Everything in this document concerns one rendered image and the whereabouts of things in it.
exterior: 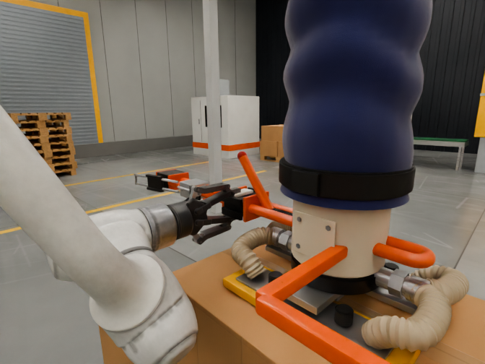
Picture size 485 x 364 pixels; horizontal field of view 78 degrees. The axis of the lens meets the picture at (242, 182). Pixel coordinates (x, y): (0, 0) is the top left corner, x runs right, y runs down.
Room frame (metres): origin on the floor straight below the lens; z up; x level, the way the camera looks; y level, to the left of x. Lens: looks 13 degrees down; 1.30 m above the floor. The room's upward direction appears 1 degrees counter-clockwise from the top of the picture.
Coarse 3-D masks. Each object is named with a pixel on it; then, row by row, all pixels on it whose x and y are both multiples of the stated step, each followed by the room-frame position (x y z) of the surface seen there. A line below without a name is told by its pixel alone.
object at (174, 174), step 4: (156, 172) 0.97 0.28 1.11; (160, 172) 0.96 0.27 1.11; (164, 172) 0.96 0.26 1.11; (168, 172) 0.96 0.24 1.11; (172, 172) 0.96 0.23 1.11; (176, 172) 0.96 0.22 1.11; (180, 172) 0.96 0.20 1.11; (184, 172) 0.96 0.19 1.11; (164, 176) 0.93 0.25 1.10; (168, 176) 0.91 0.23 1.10; (172, 176) 0.92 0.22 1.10; (176, 176) 0.93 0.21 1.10; (180, 176) 0.94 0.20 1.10; (184, 176) 0.95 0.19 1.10; (188, 176) 0.96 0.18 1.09; (176, 180) 0.93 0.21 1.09; (164, 184) 0.93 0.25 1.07; (168, 184) 0.91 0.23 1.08; (172, 188) 0.92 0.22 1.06; (176, 188) 0.93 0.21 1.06
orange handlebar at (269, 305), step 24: (216, 192) 0.75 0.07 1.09; (264, 216) 0.62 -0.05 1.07; (288, 216) 0.58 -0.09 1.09; (312, 264) 0.39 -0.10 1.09; (408, 264) 0.41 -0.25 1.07; (432, 264) 0.41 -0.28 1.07; (264, 288) 0.33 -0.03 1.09; (288, 288) 0.34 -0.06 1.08; (264, 312) 0.30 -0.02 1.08; (288, 312) 0.28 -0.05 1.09; (312, 336) 0.25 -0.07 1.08; (336, 336) 0.25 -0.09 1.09; (336, 360) 0.23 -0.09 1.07; (360, 360) 0.22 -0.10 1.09; (384, 360) 0.22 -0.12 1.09
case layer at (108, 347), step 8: (104, 336) 0.99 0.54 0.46; (104, 344) 1.00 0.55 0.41; (112, 344) 0.93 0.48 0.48; (104, 352) 1.01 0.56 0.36; (112, 352) 0.94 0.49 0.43; (120, 352) 0.87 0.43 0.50; (104, 360) 1.03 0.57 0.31; (112, 360) 0.94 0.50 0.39; (120, 360) 0.88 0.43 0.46; (128, 360) 0.81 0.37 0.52
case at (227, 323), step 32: (224, 256) 0.69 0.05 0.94; (256, 256) 0.69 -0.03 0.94; (192, 288) 0.55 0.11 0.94; (224, 288) 0.55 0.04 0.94; (224, 320) 0.45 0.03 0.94; (256, 320) 0.45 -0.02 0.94; (480, 320) 0.45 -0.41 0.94; (192, 352) 0.53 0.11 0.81; (224, 352) 0.45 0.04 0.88; (256, 352) 0.39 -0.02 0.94; (288, 352) 0.38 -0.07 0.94; (448, 352) 0.38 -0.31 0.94; (480, 352) 0.38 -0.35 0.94
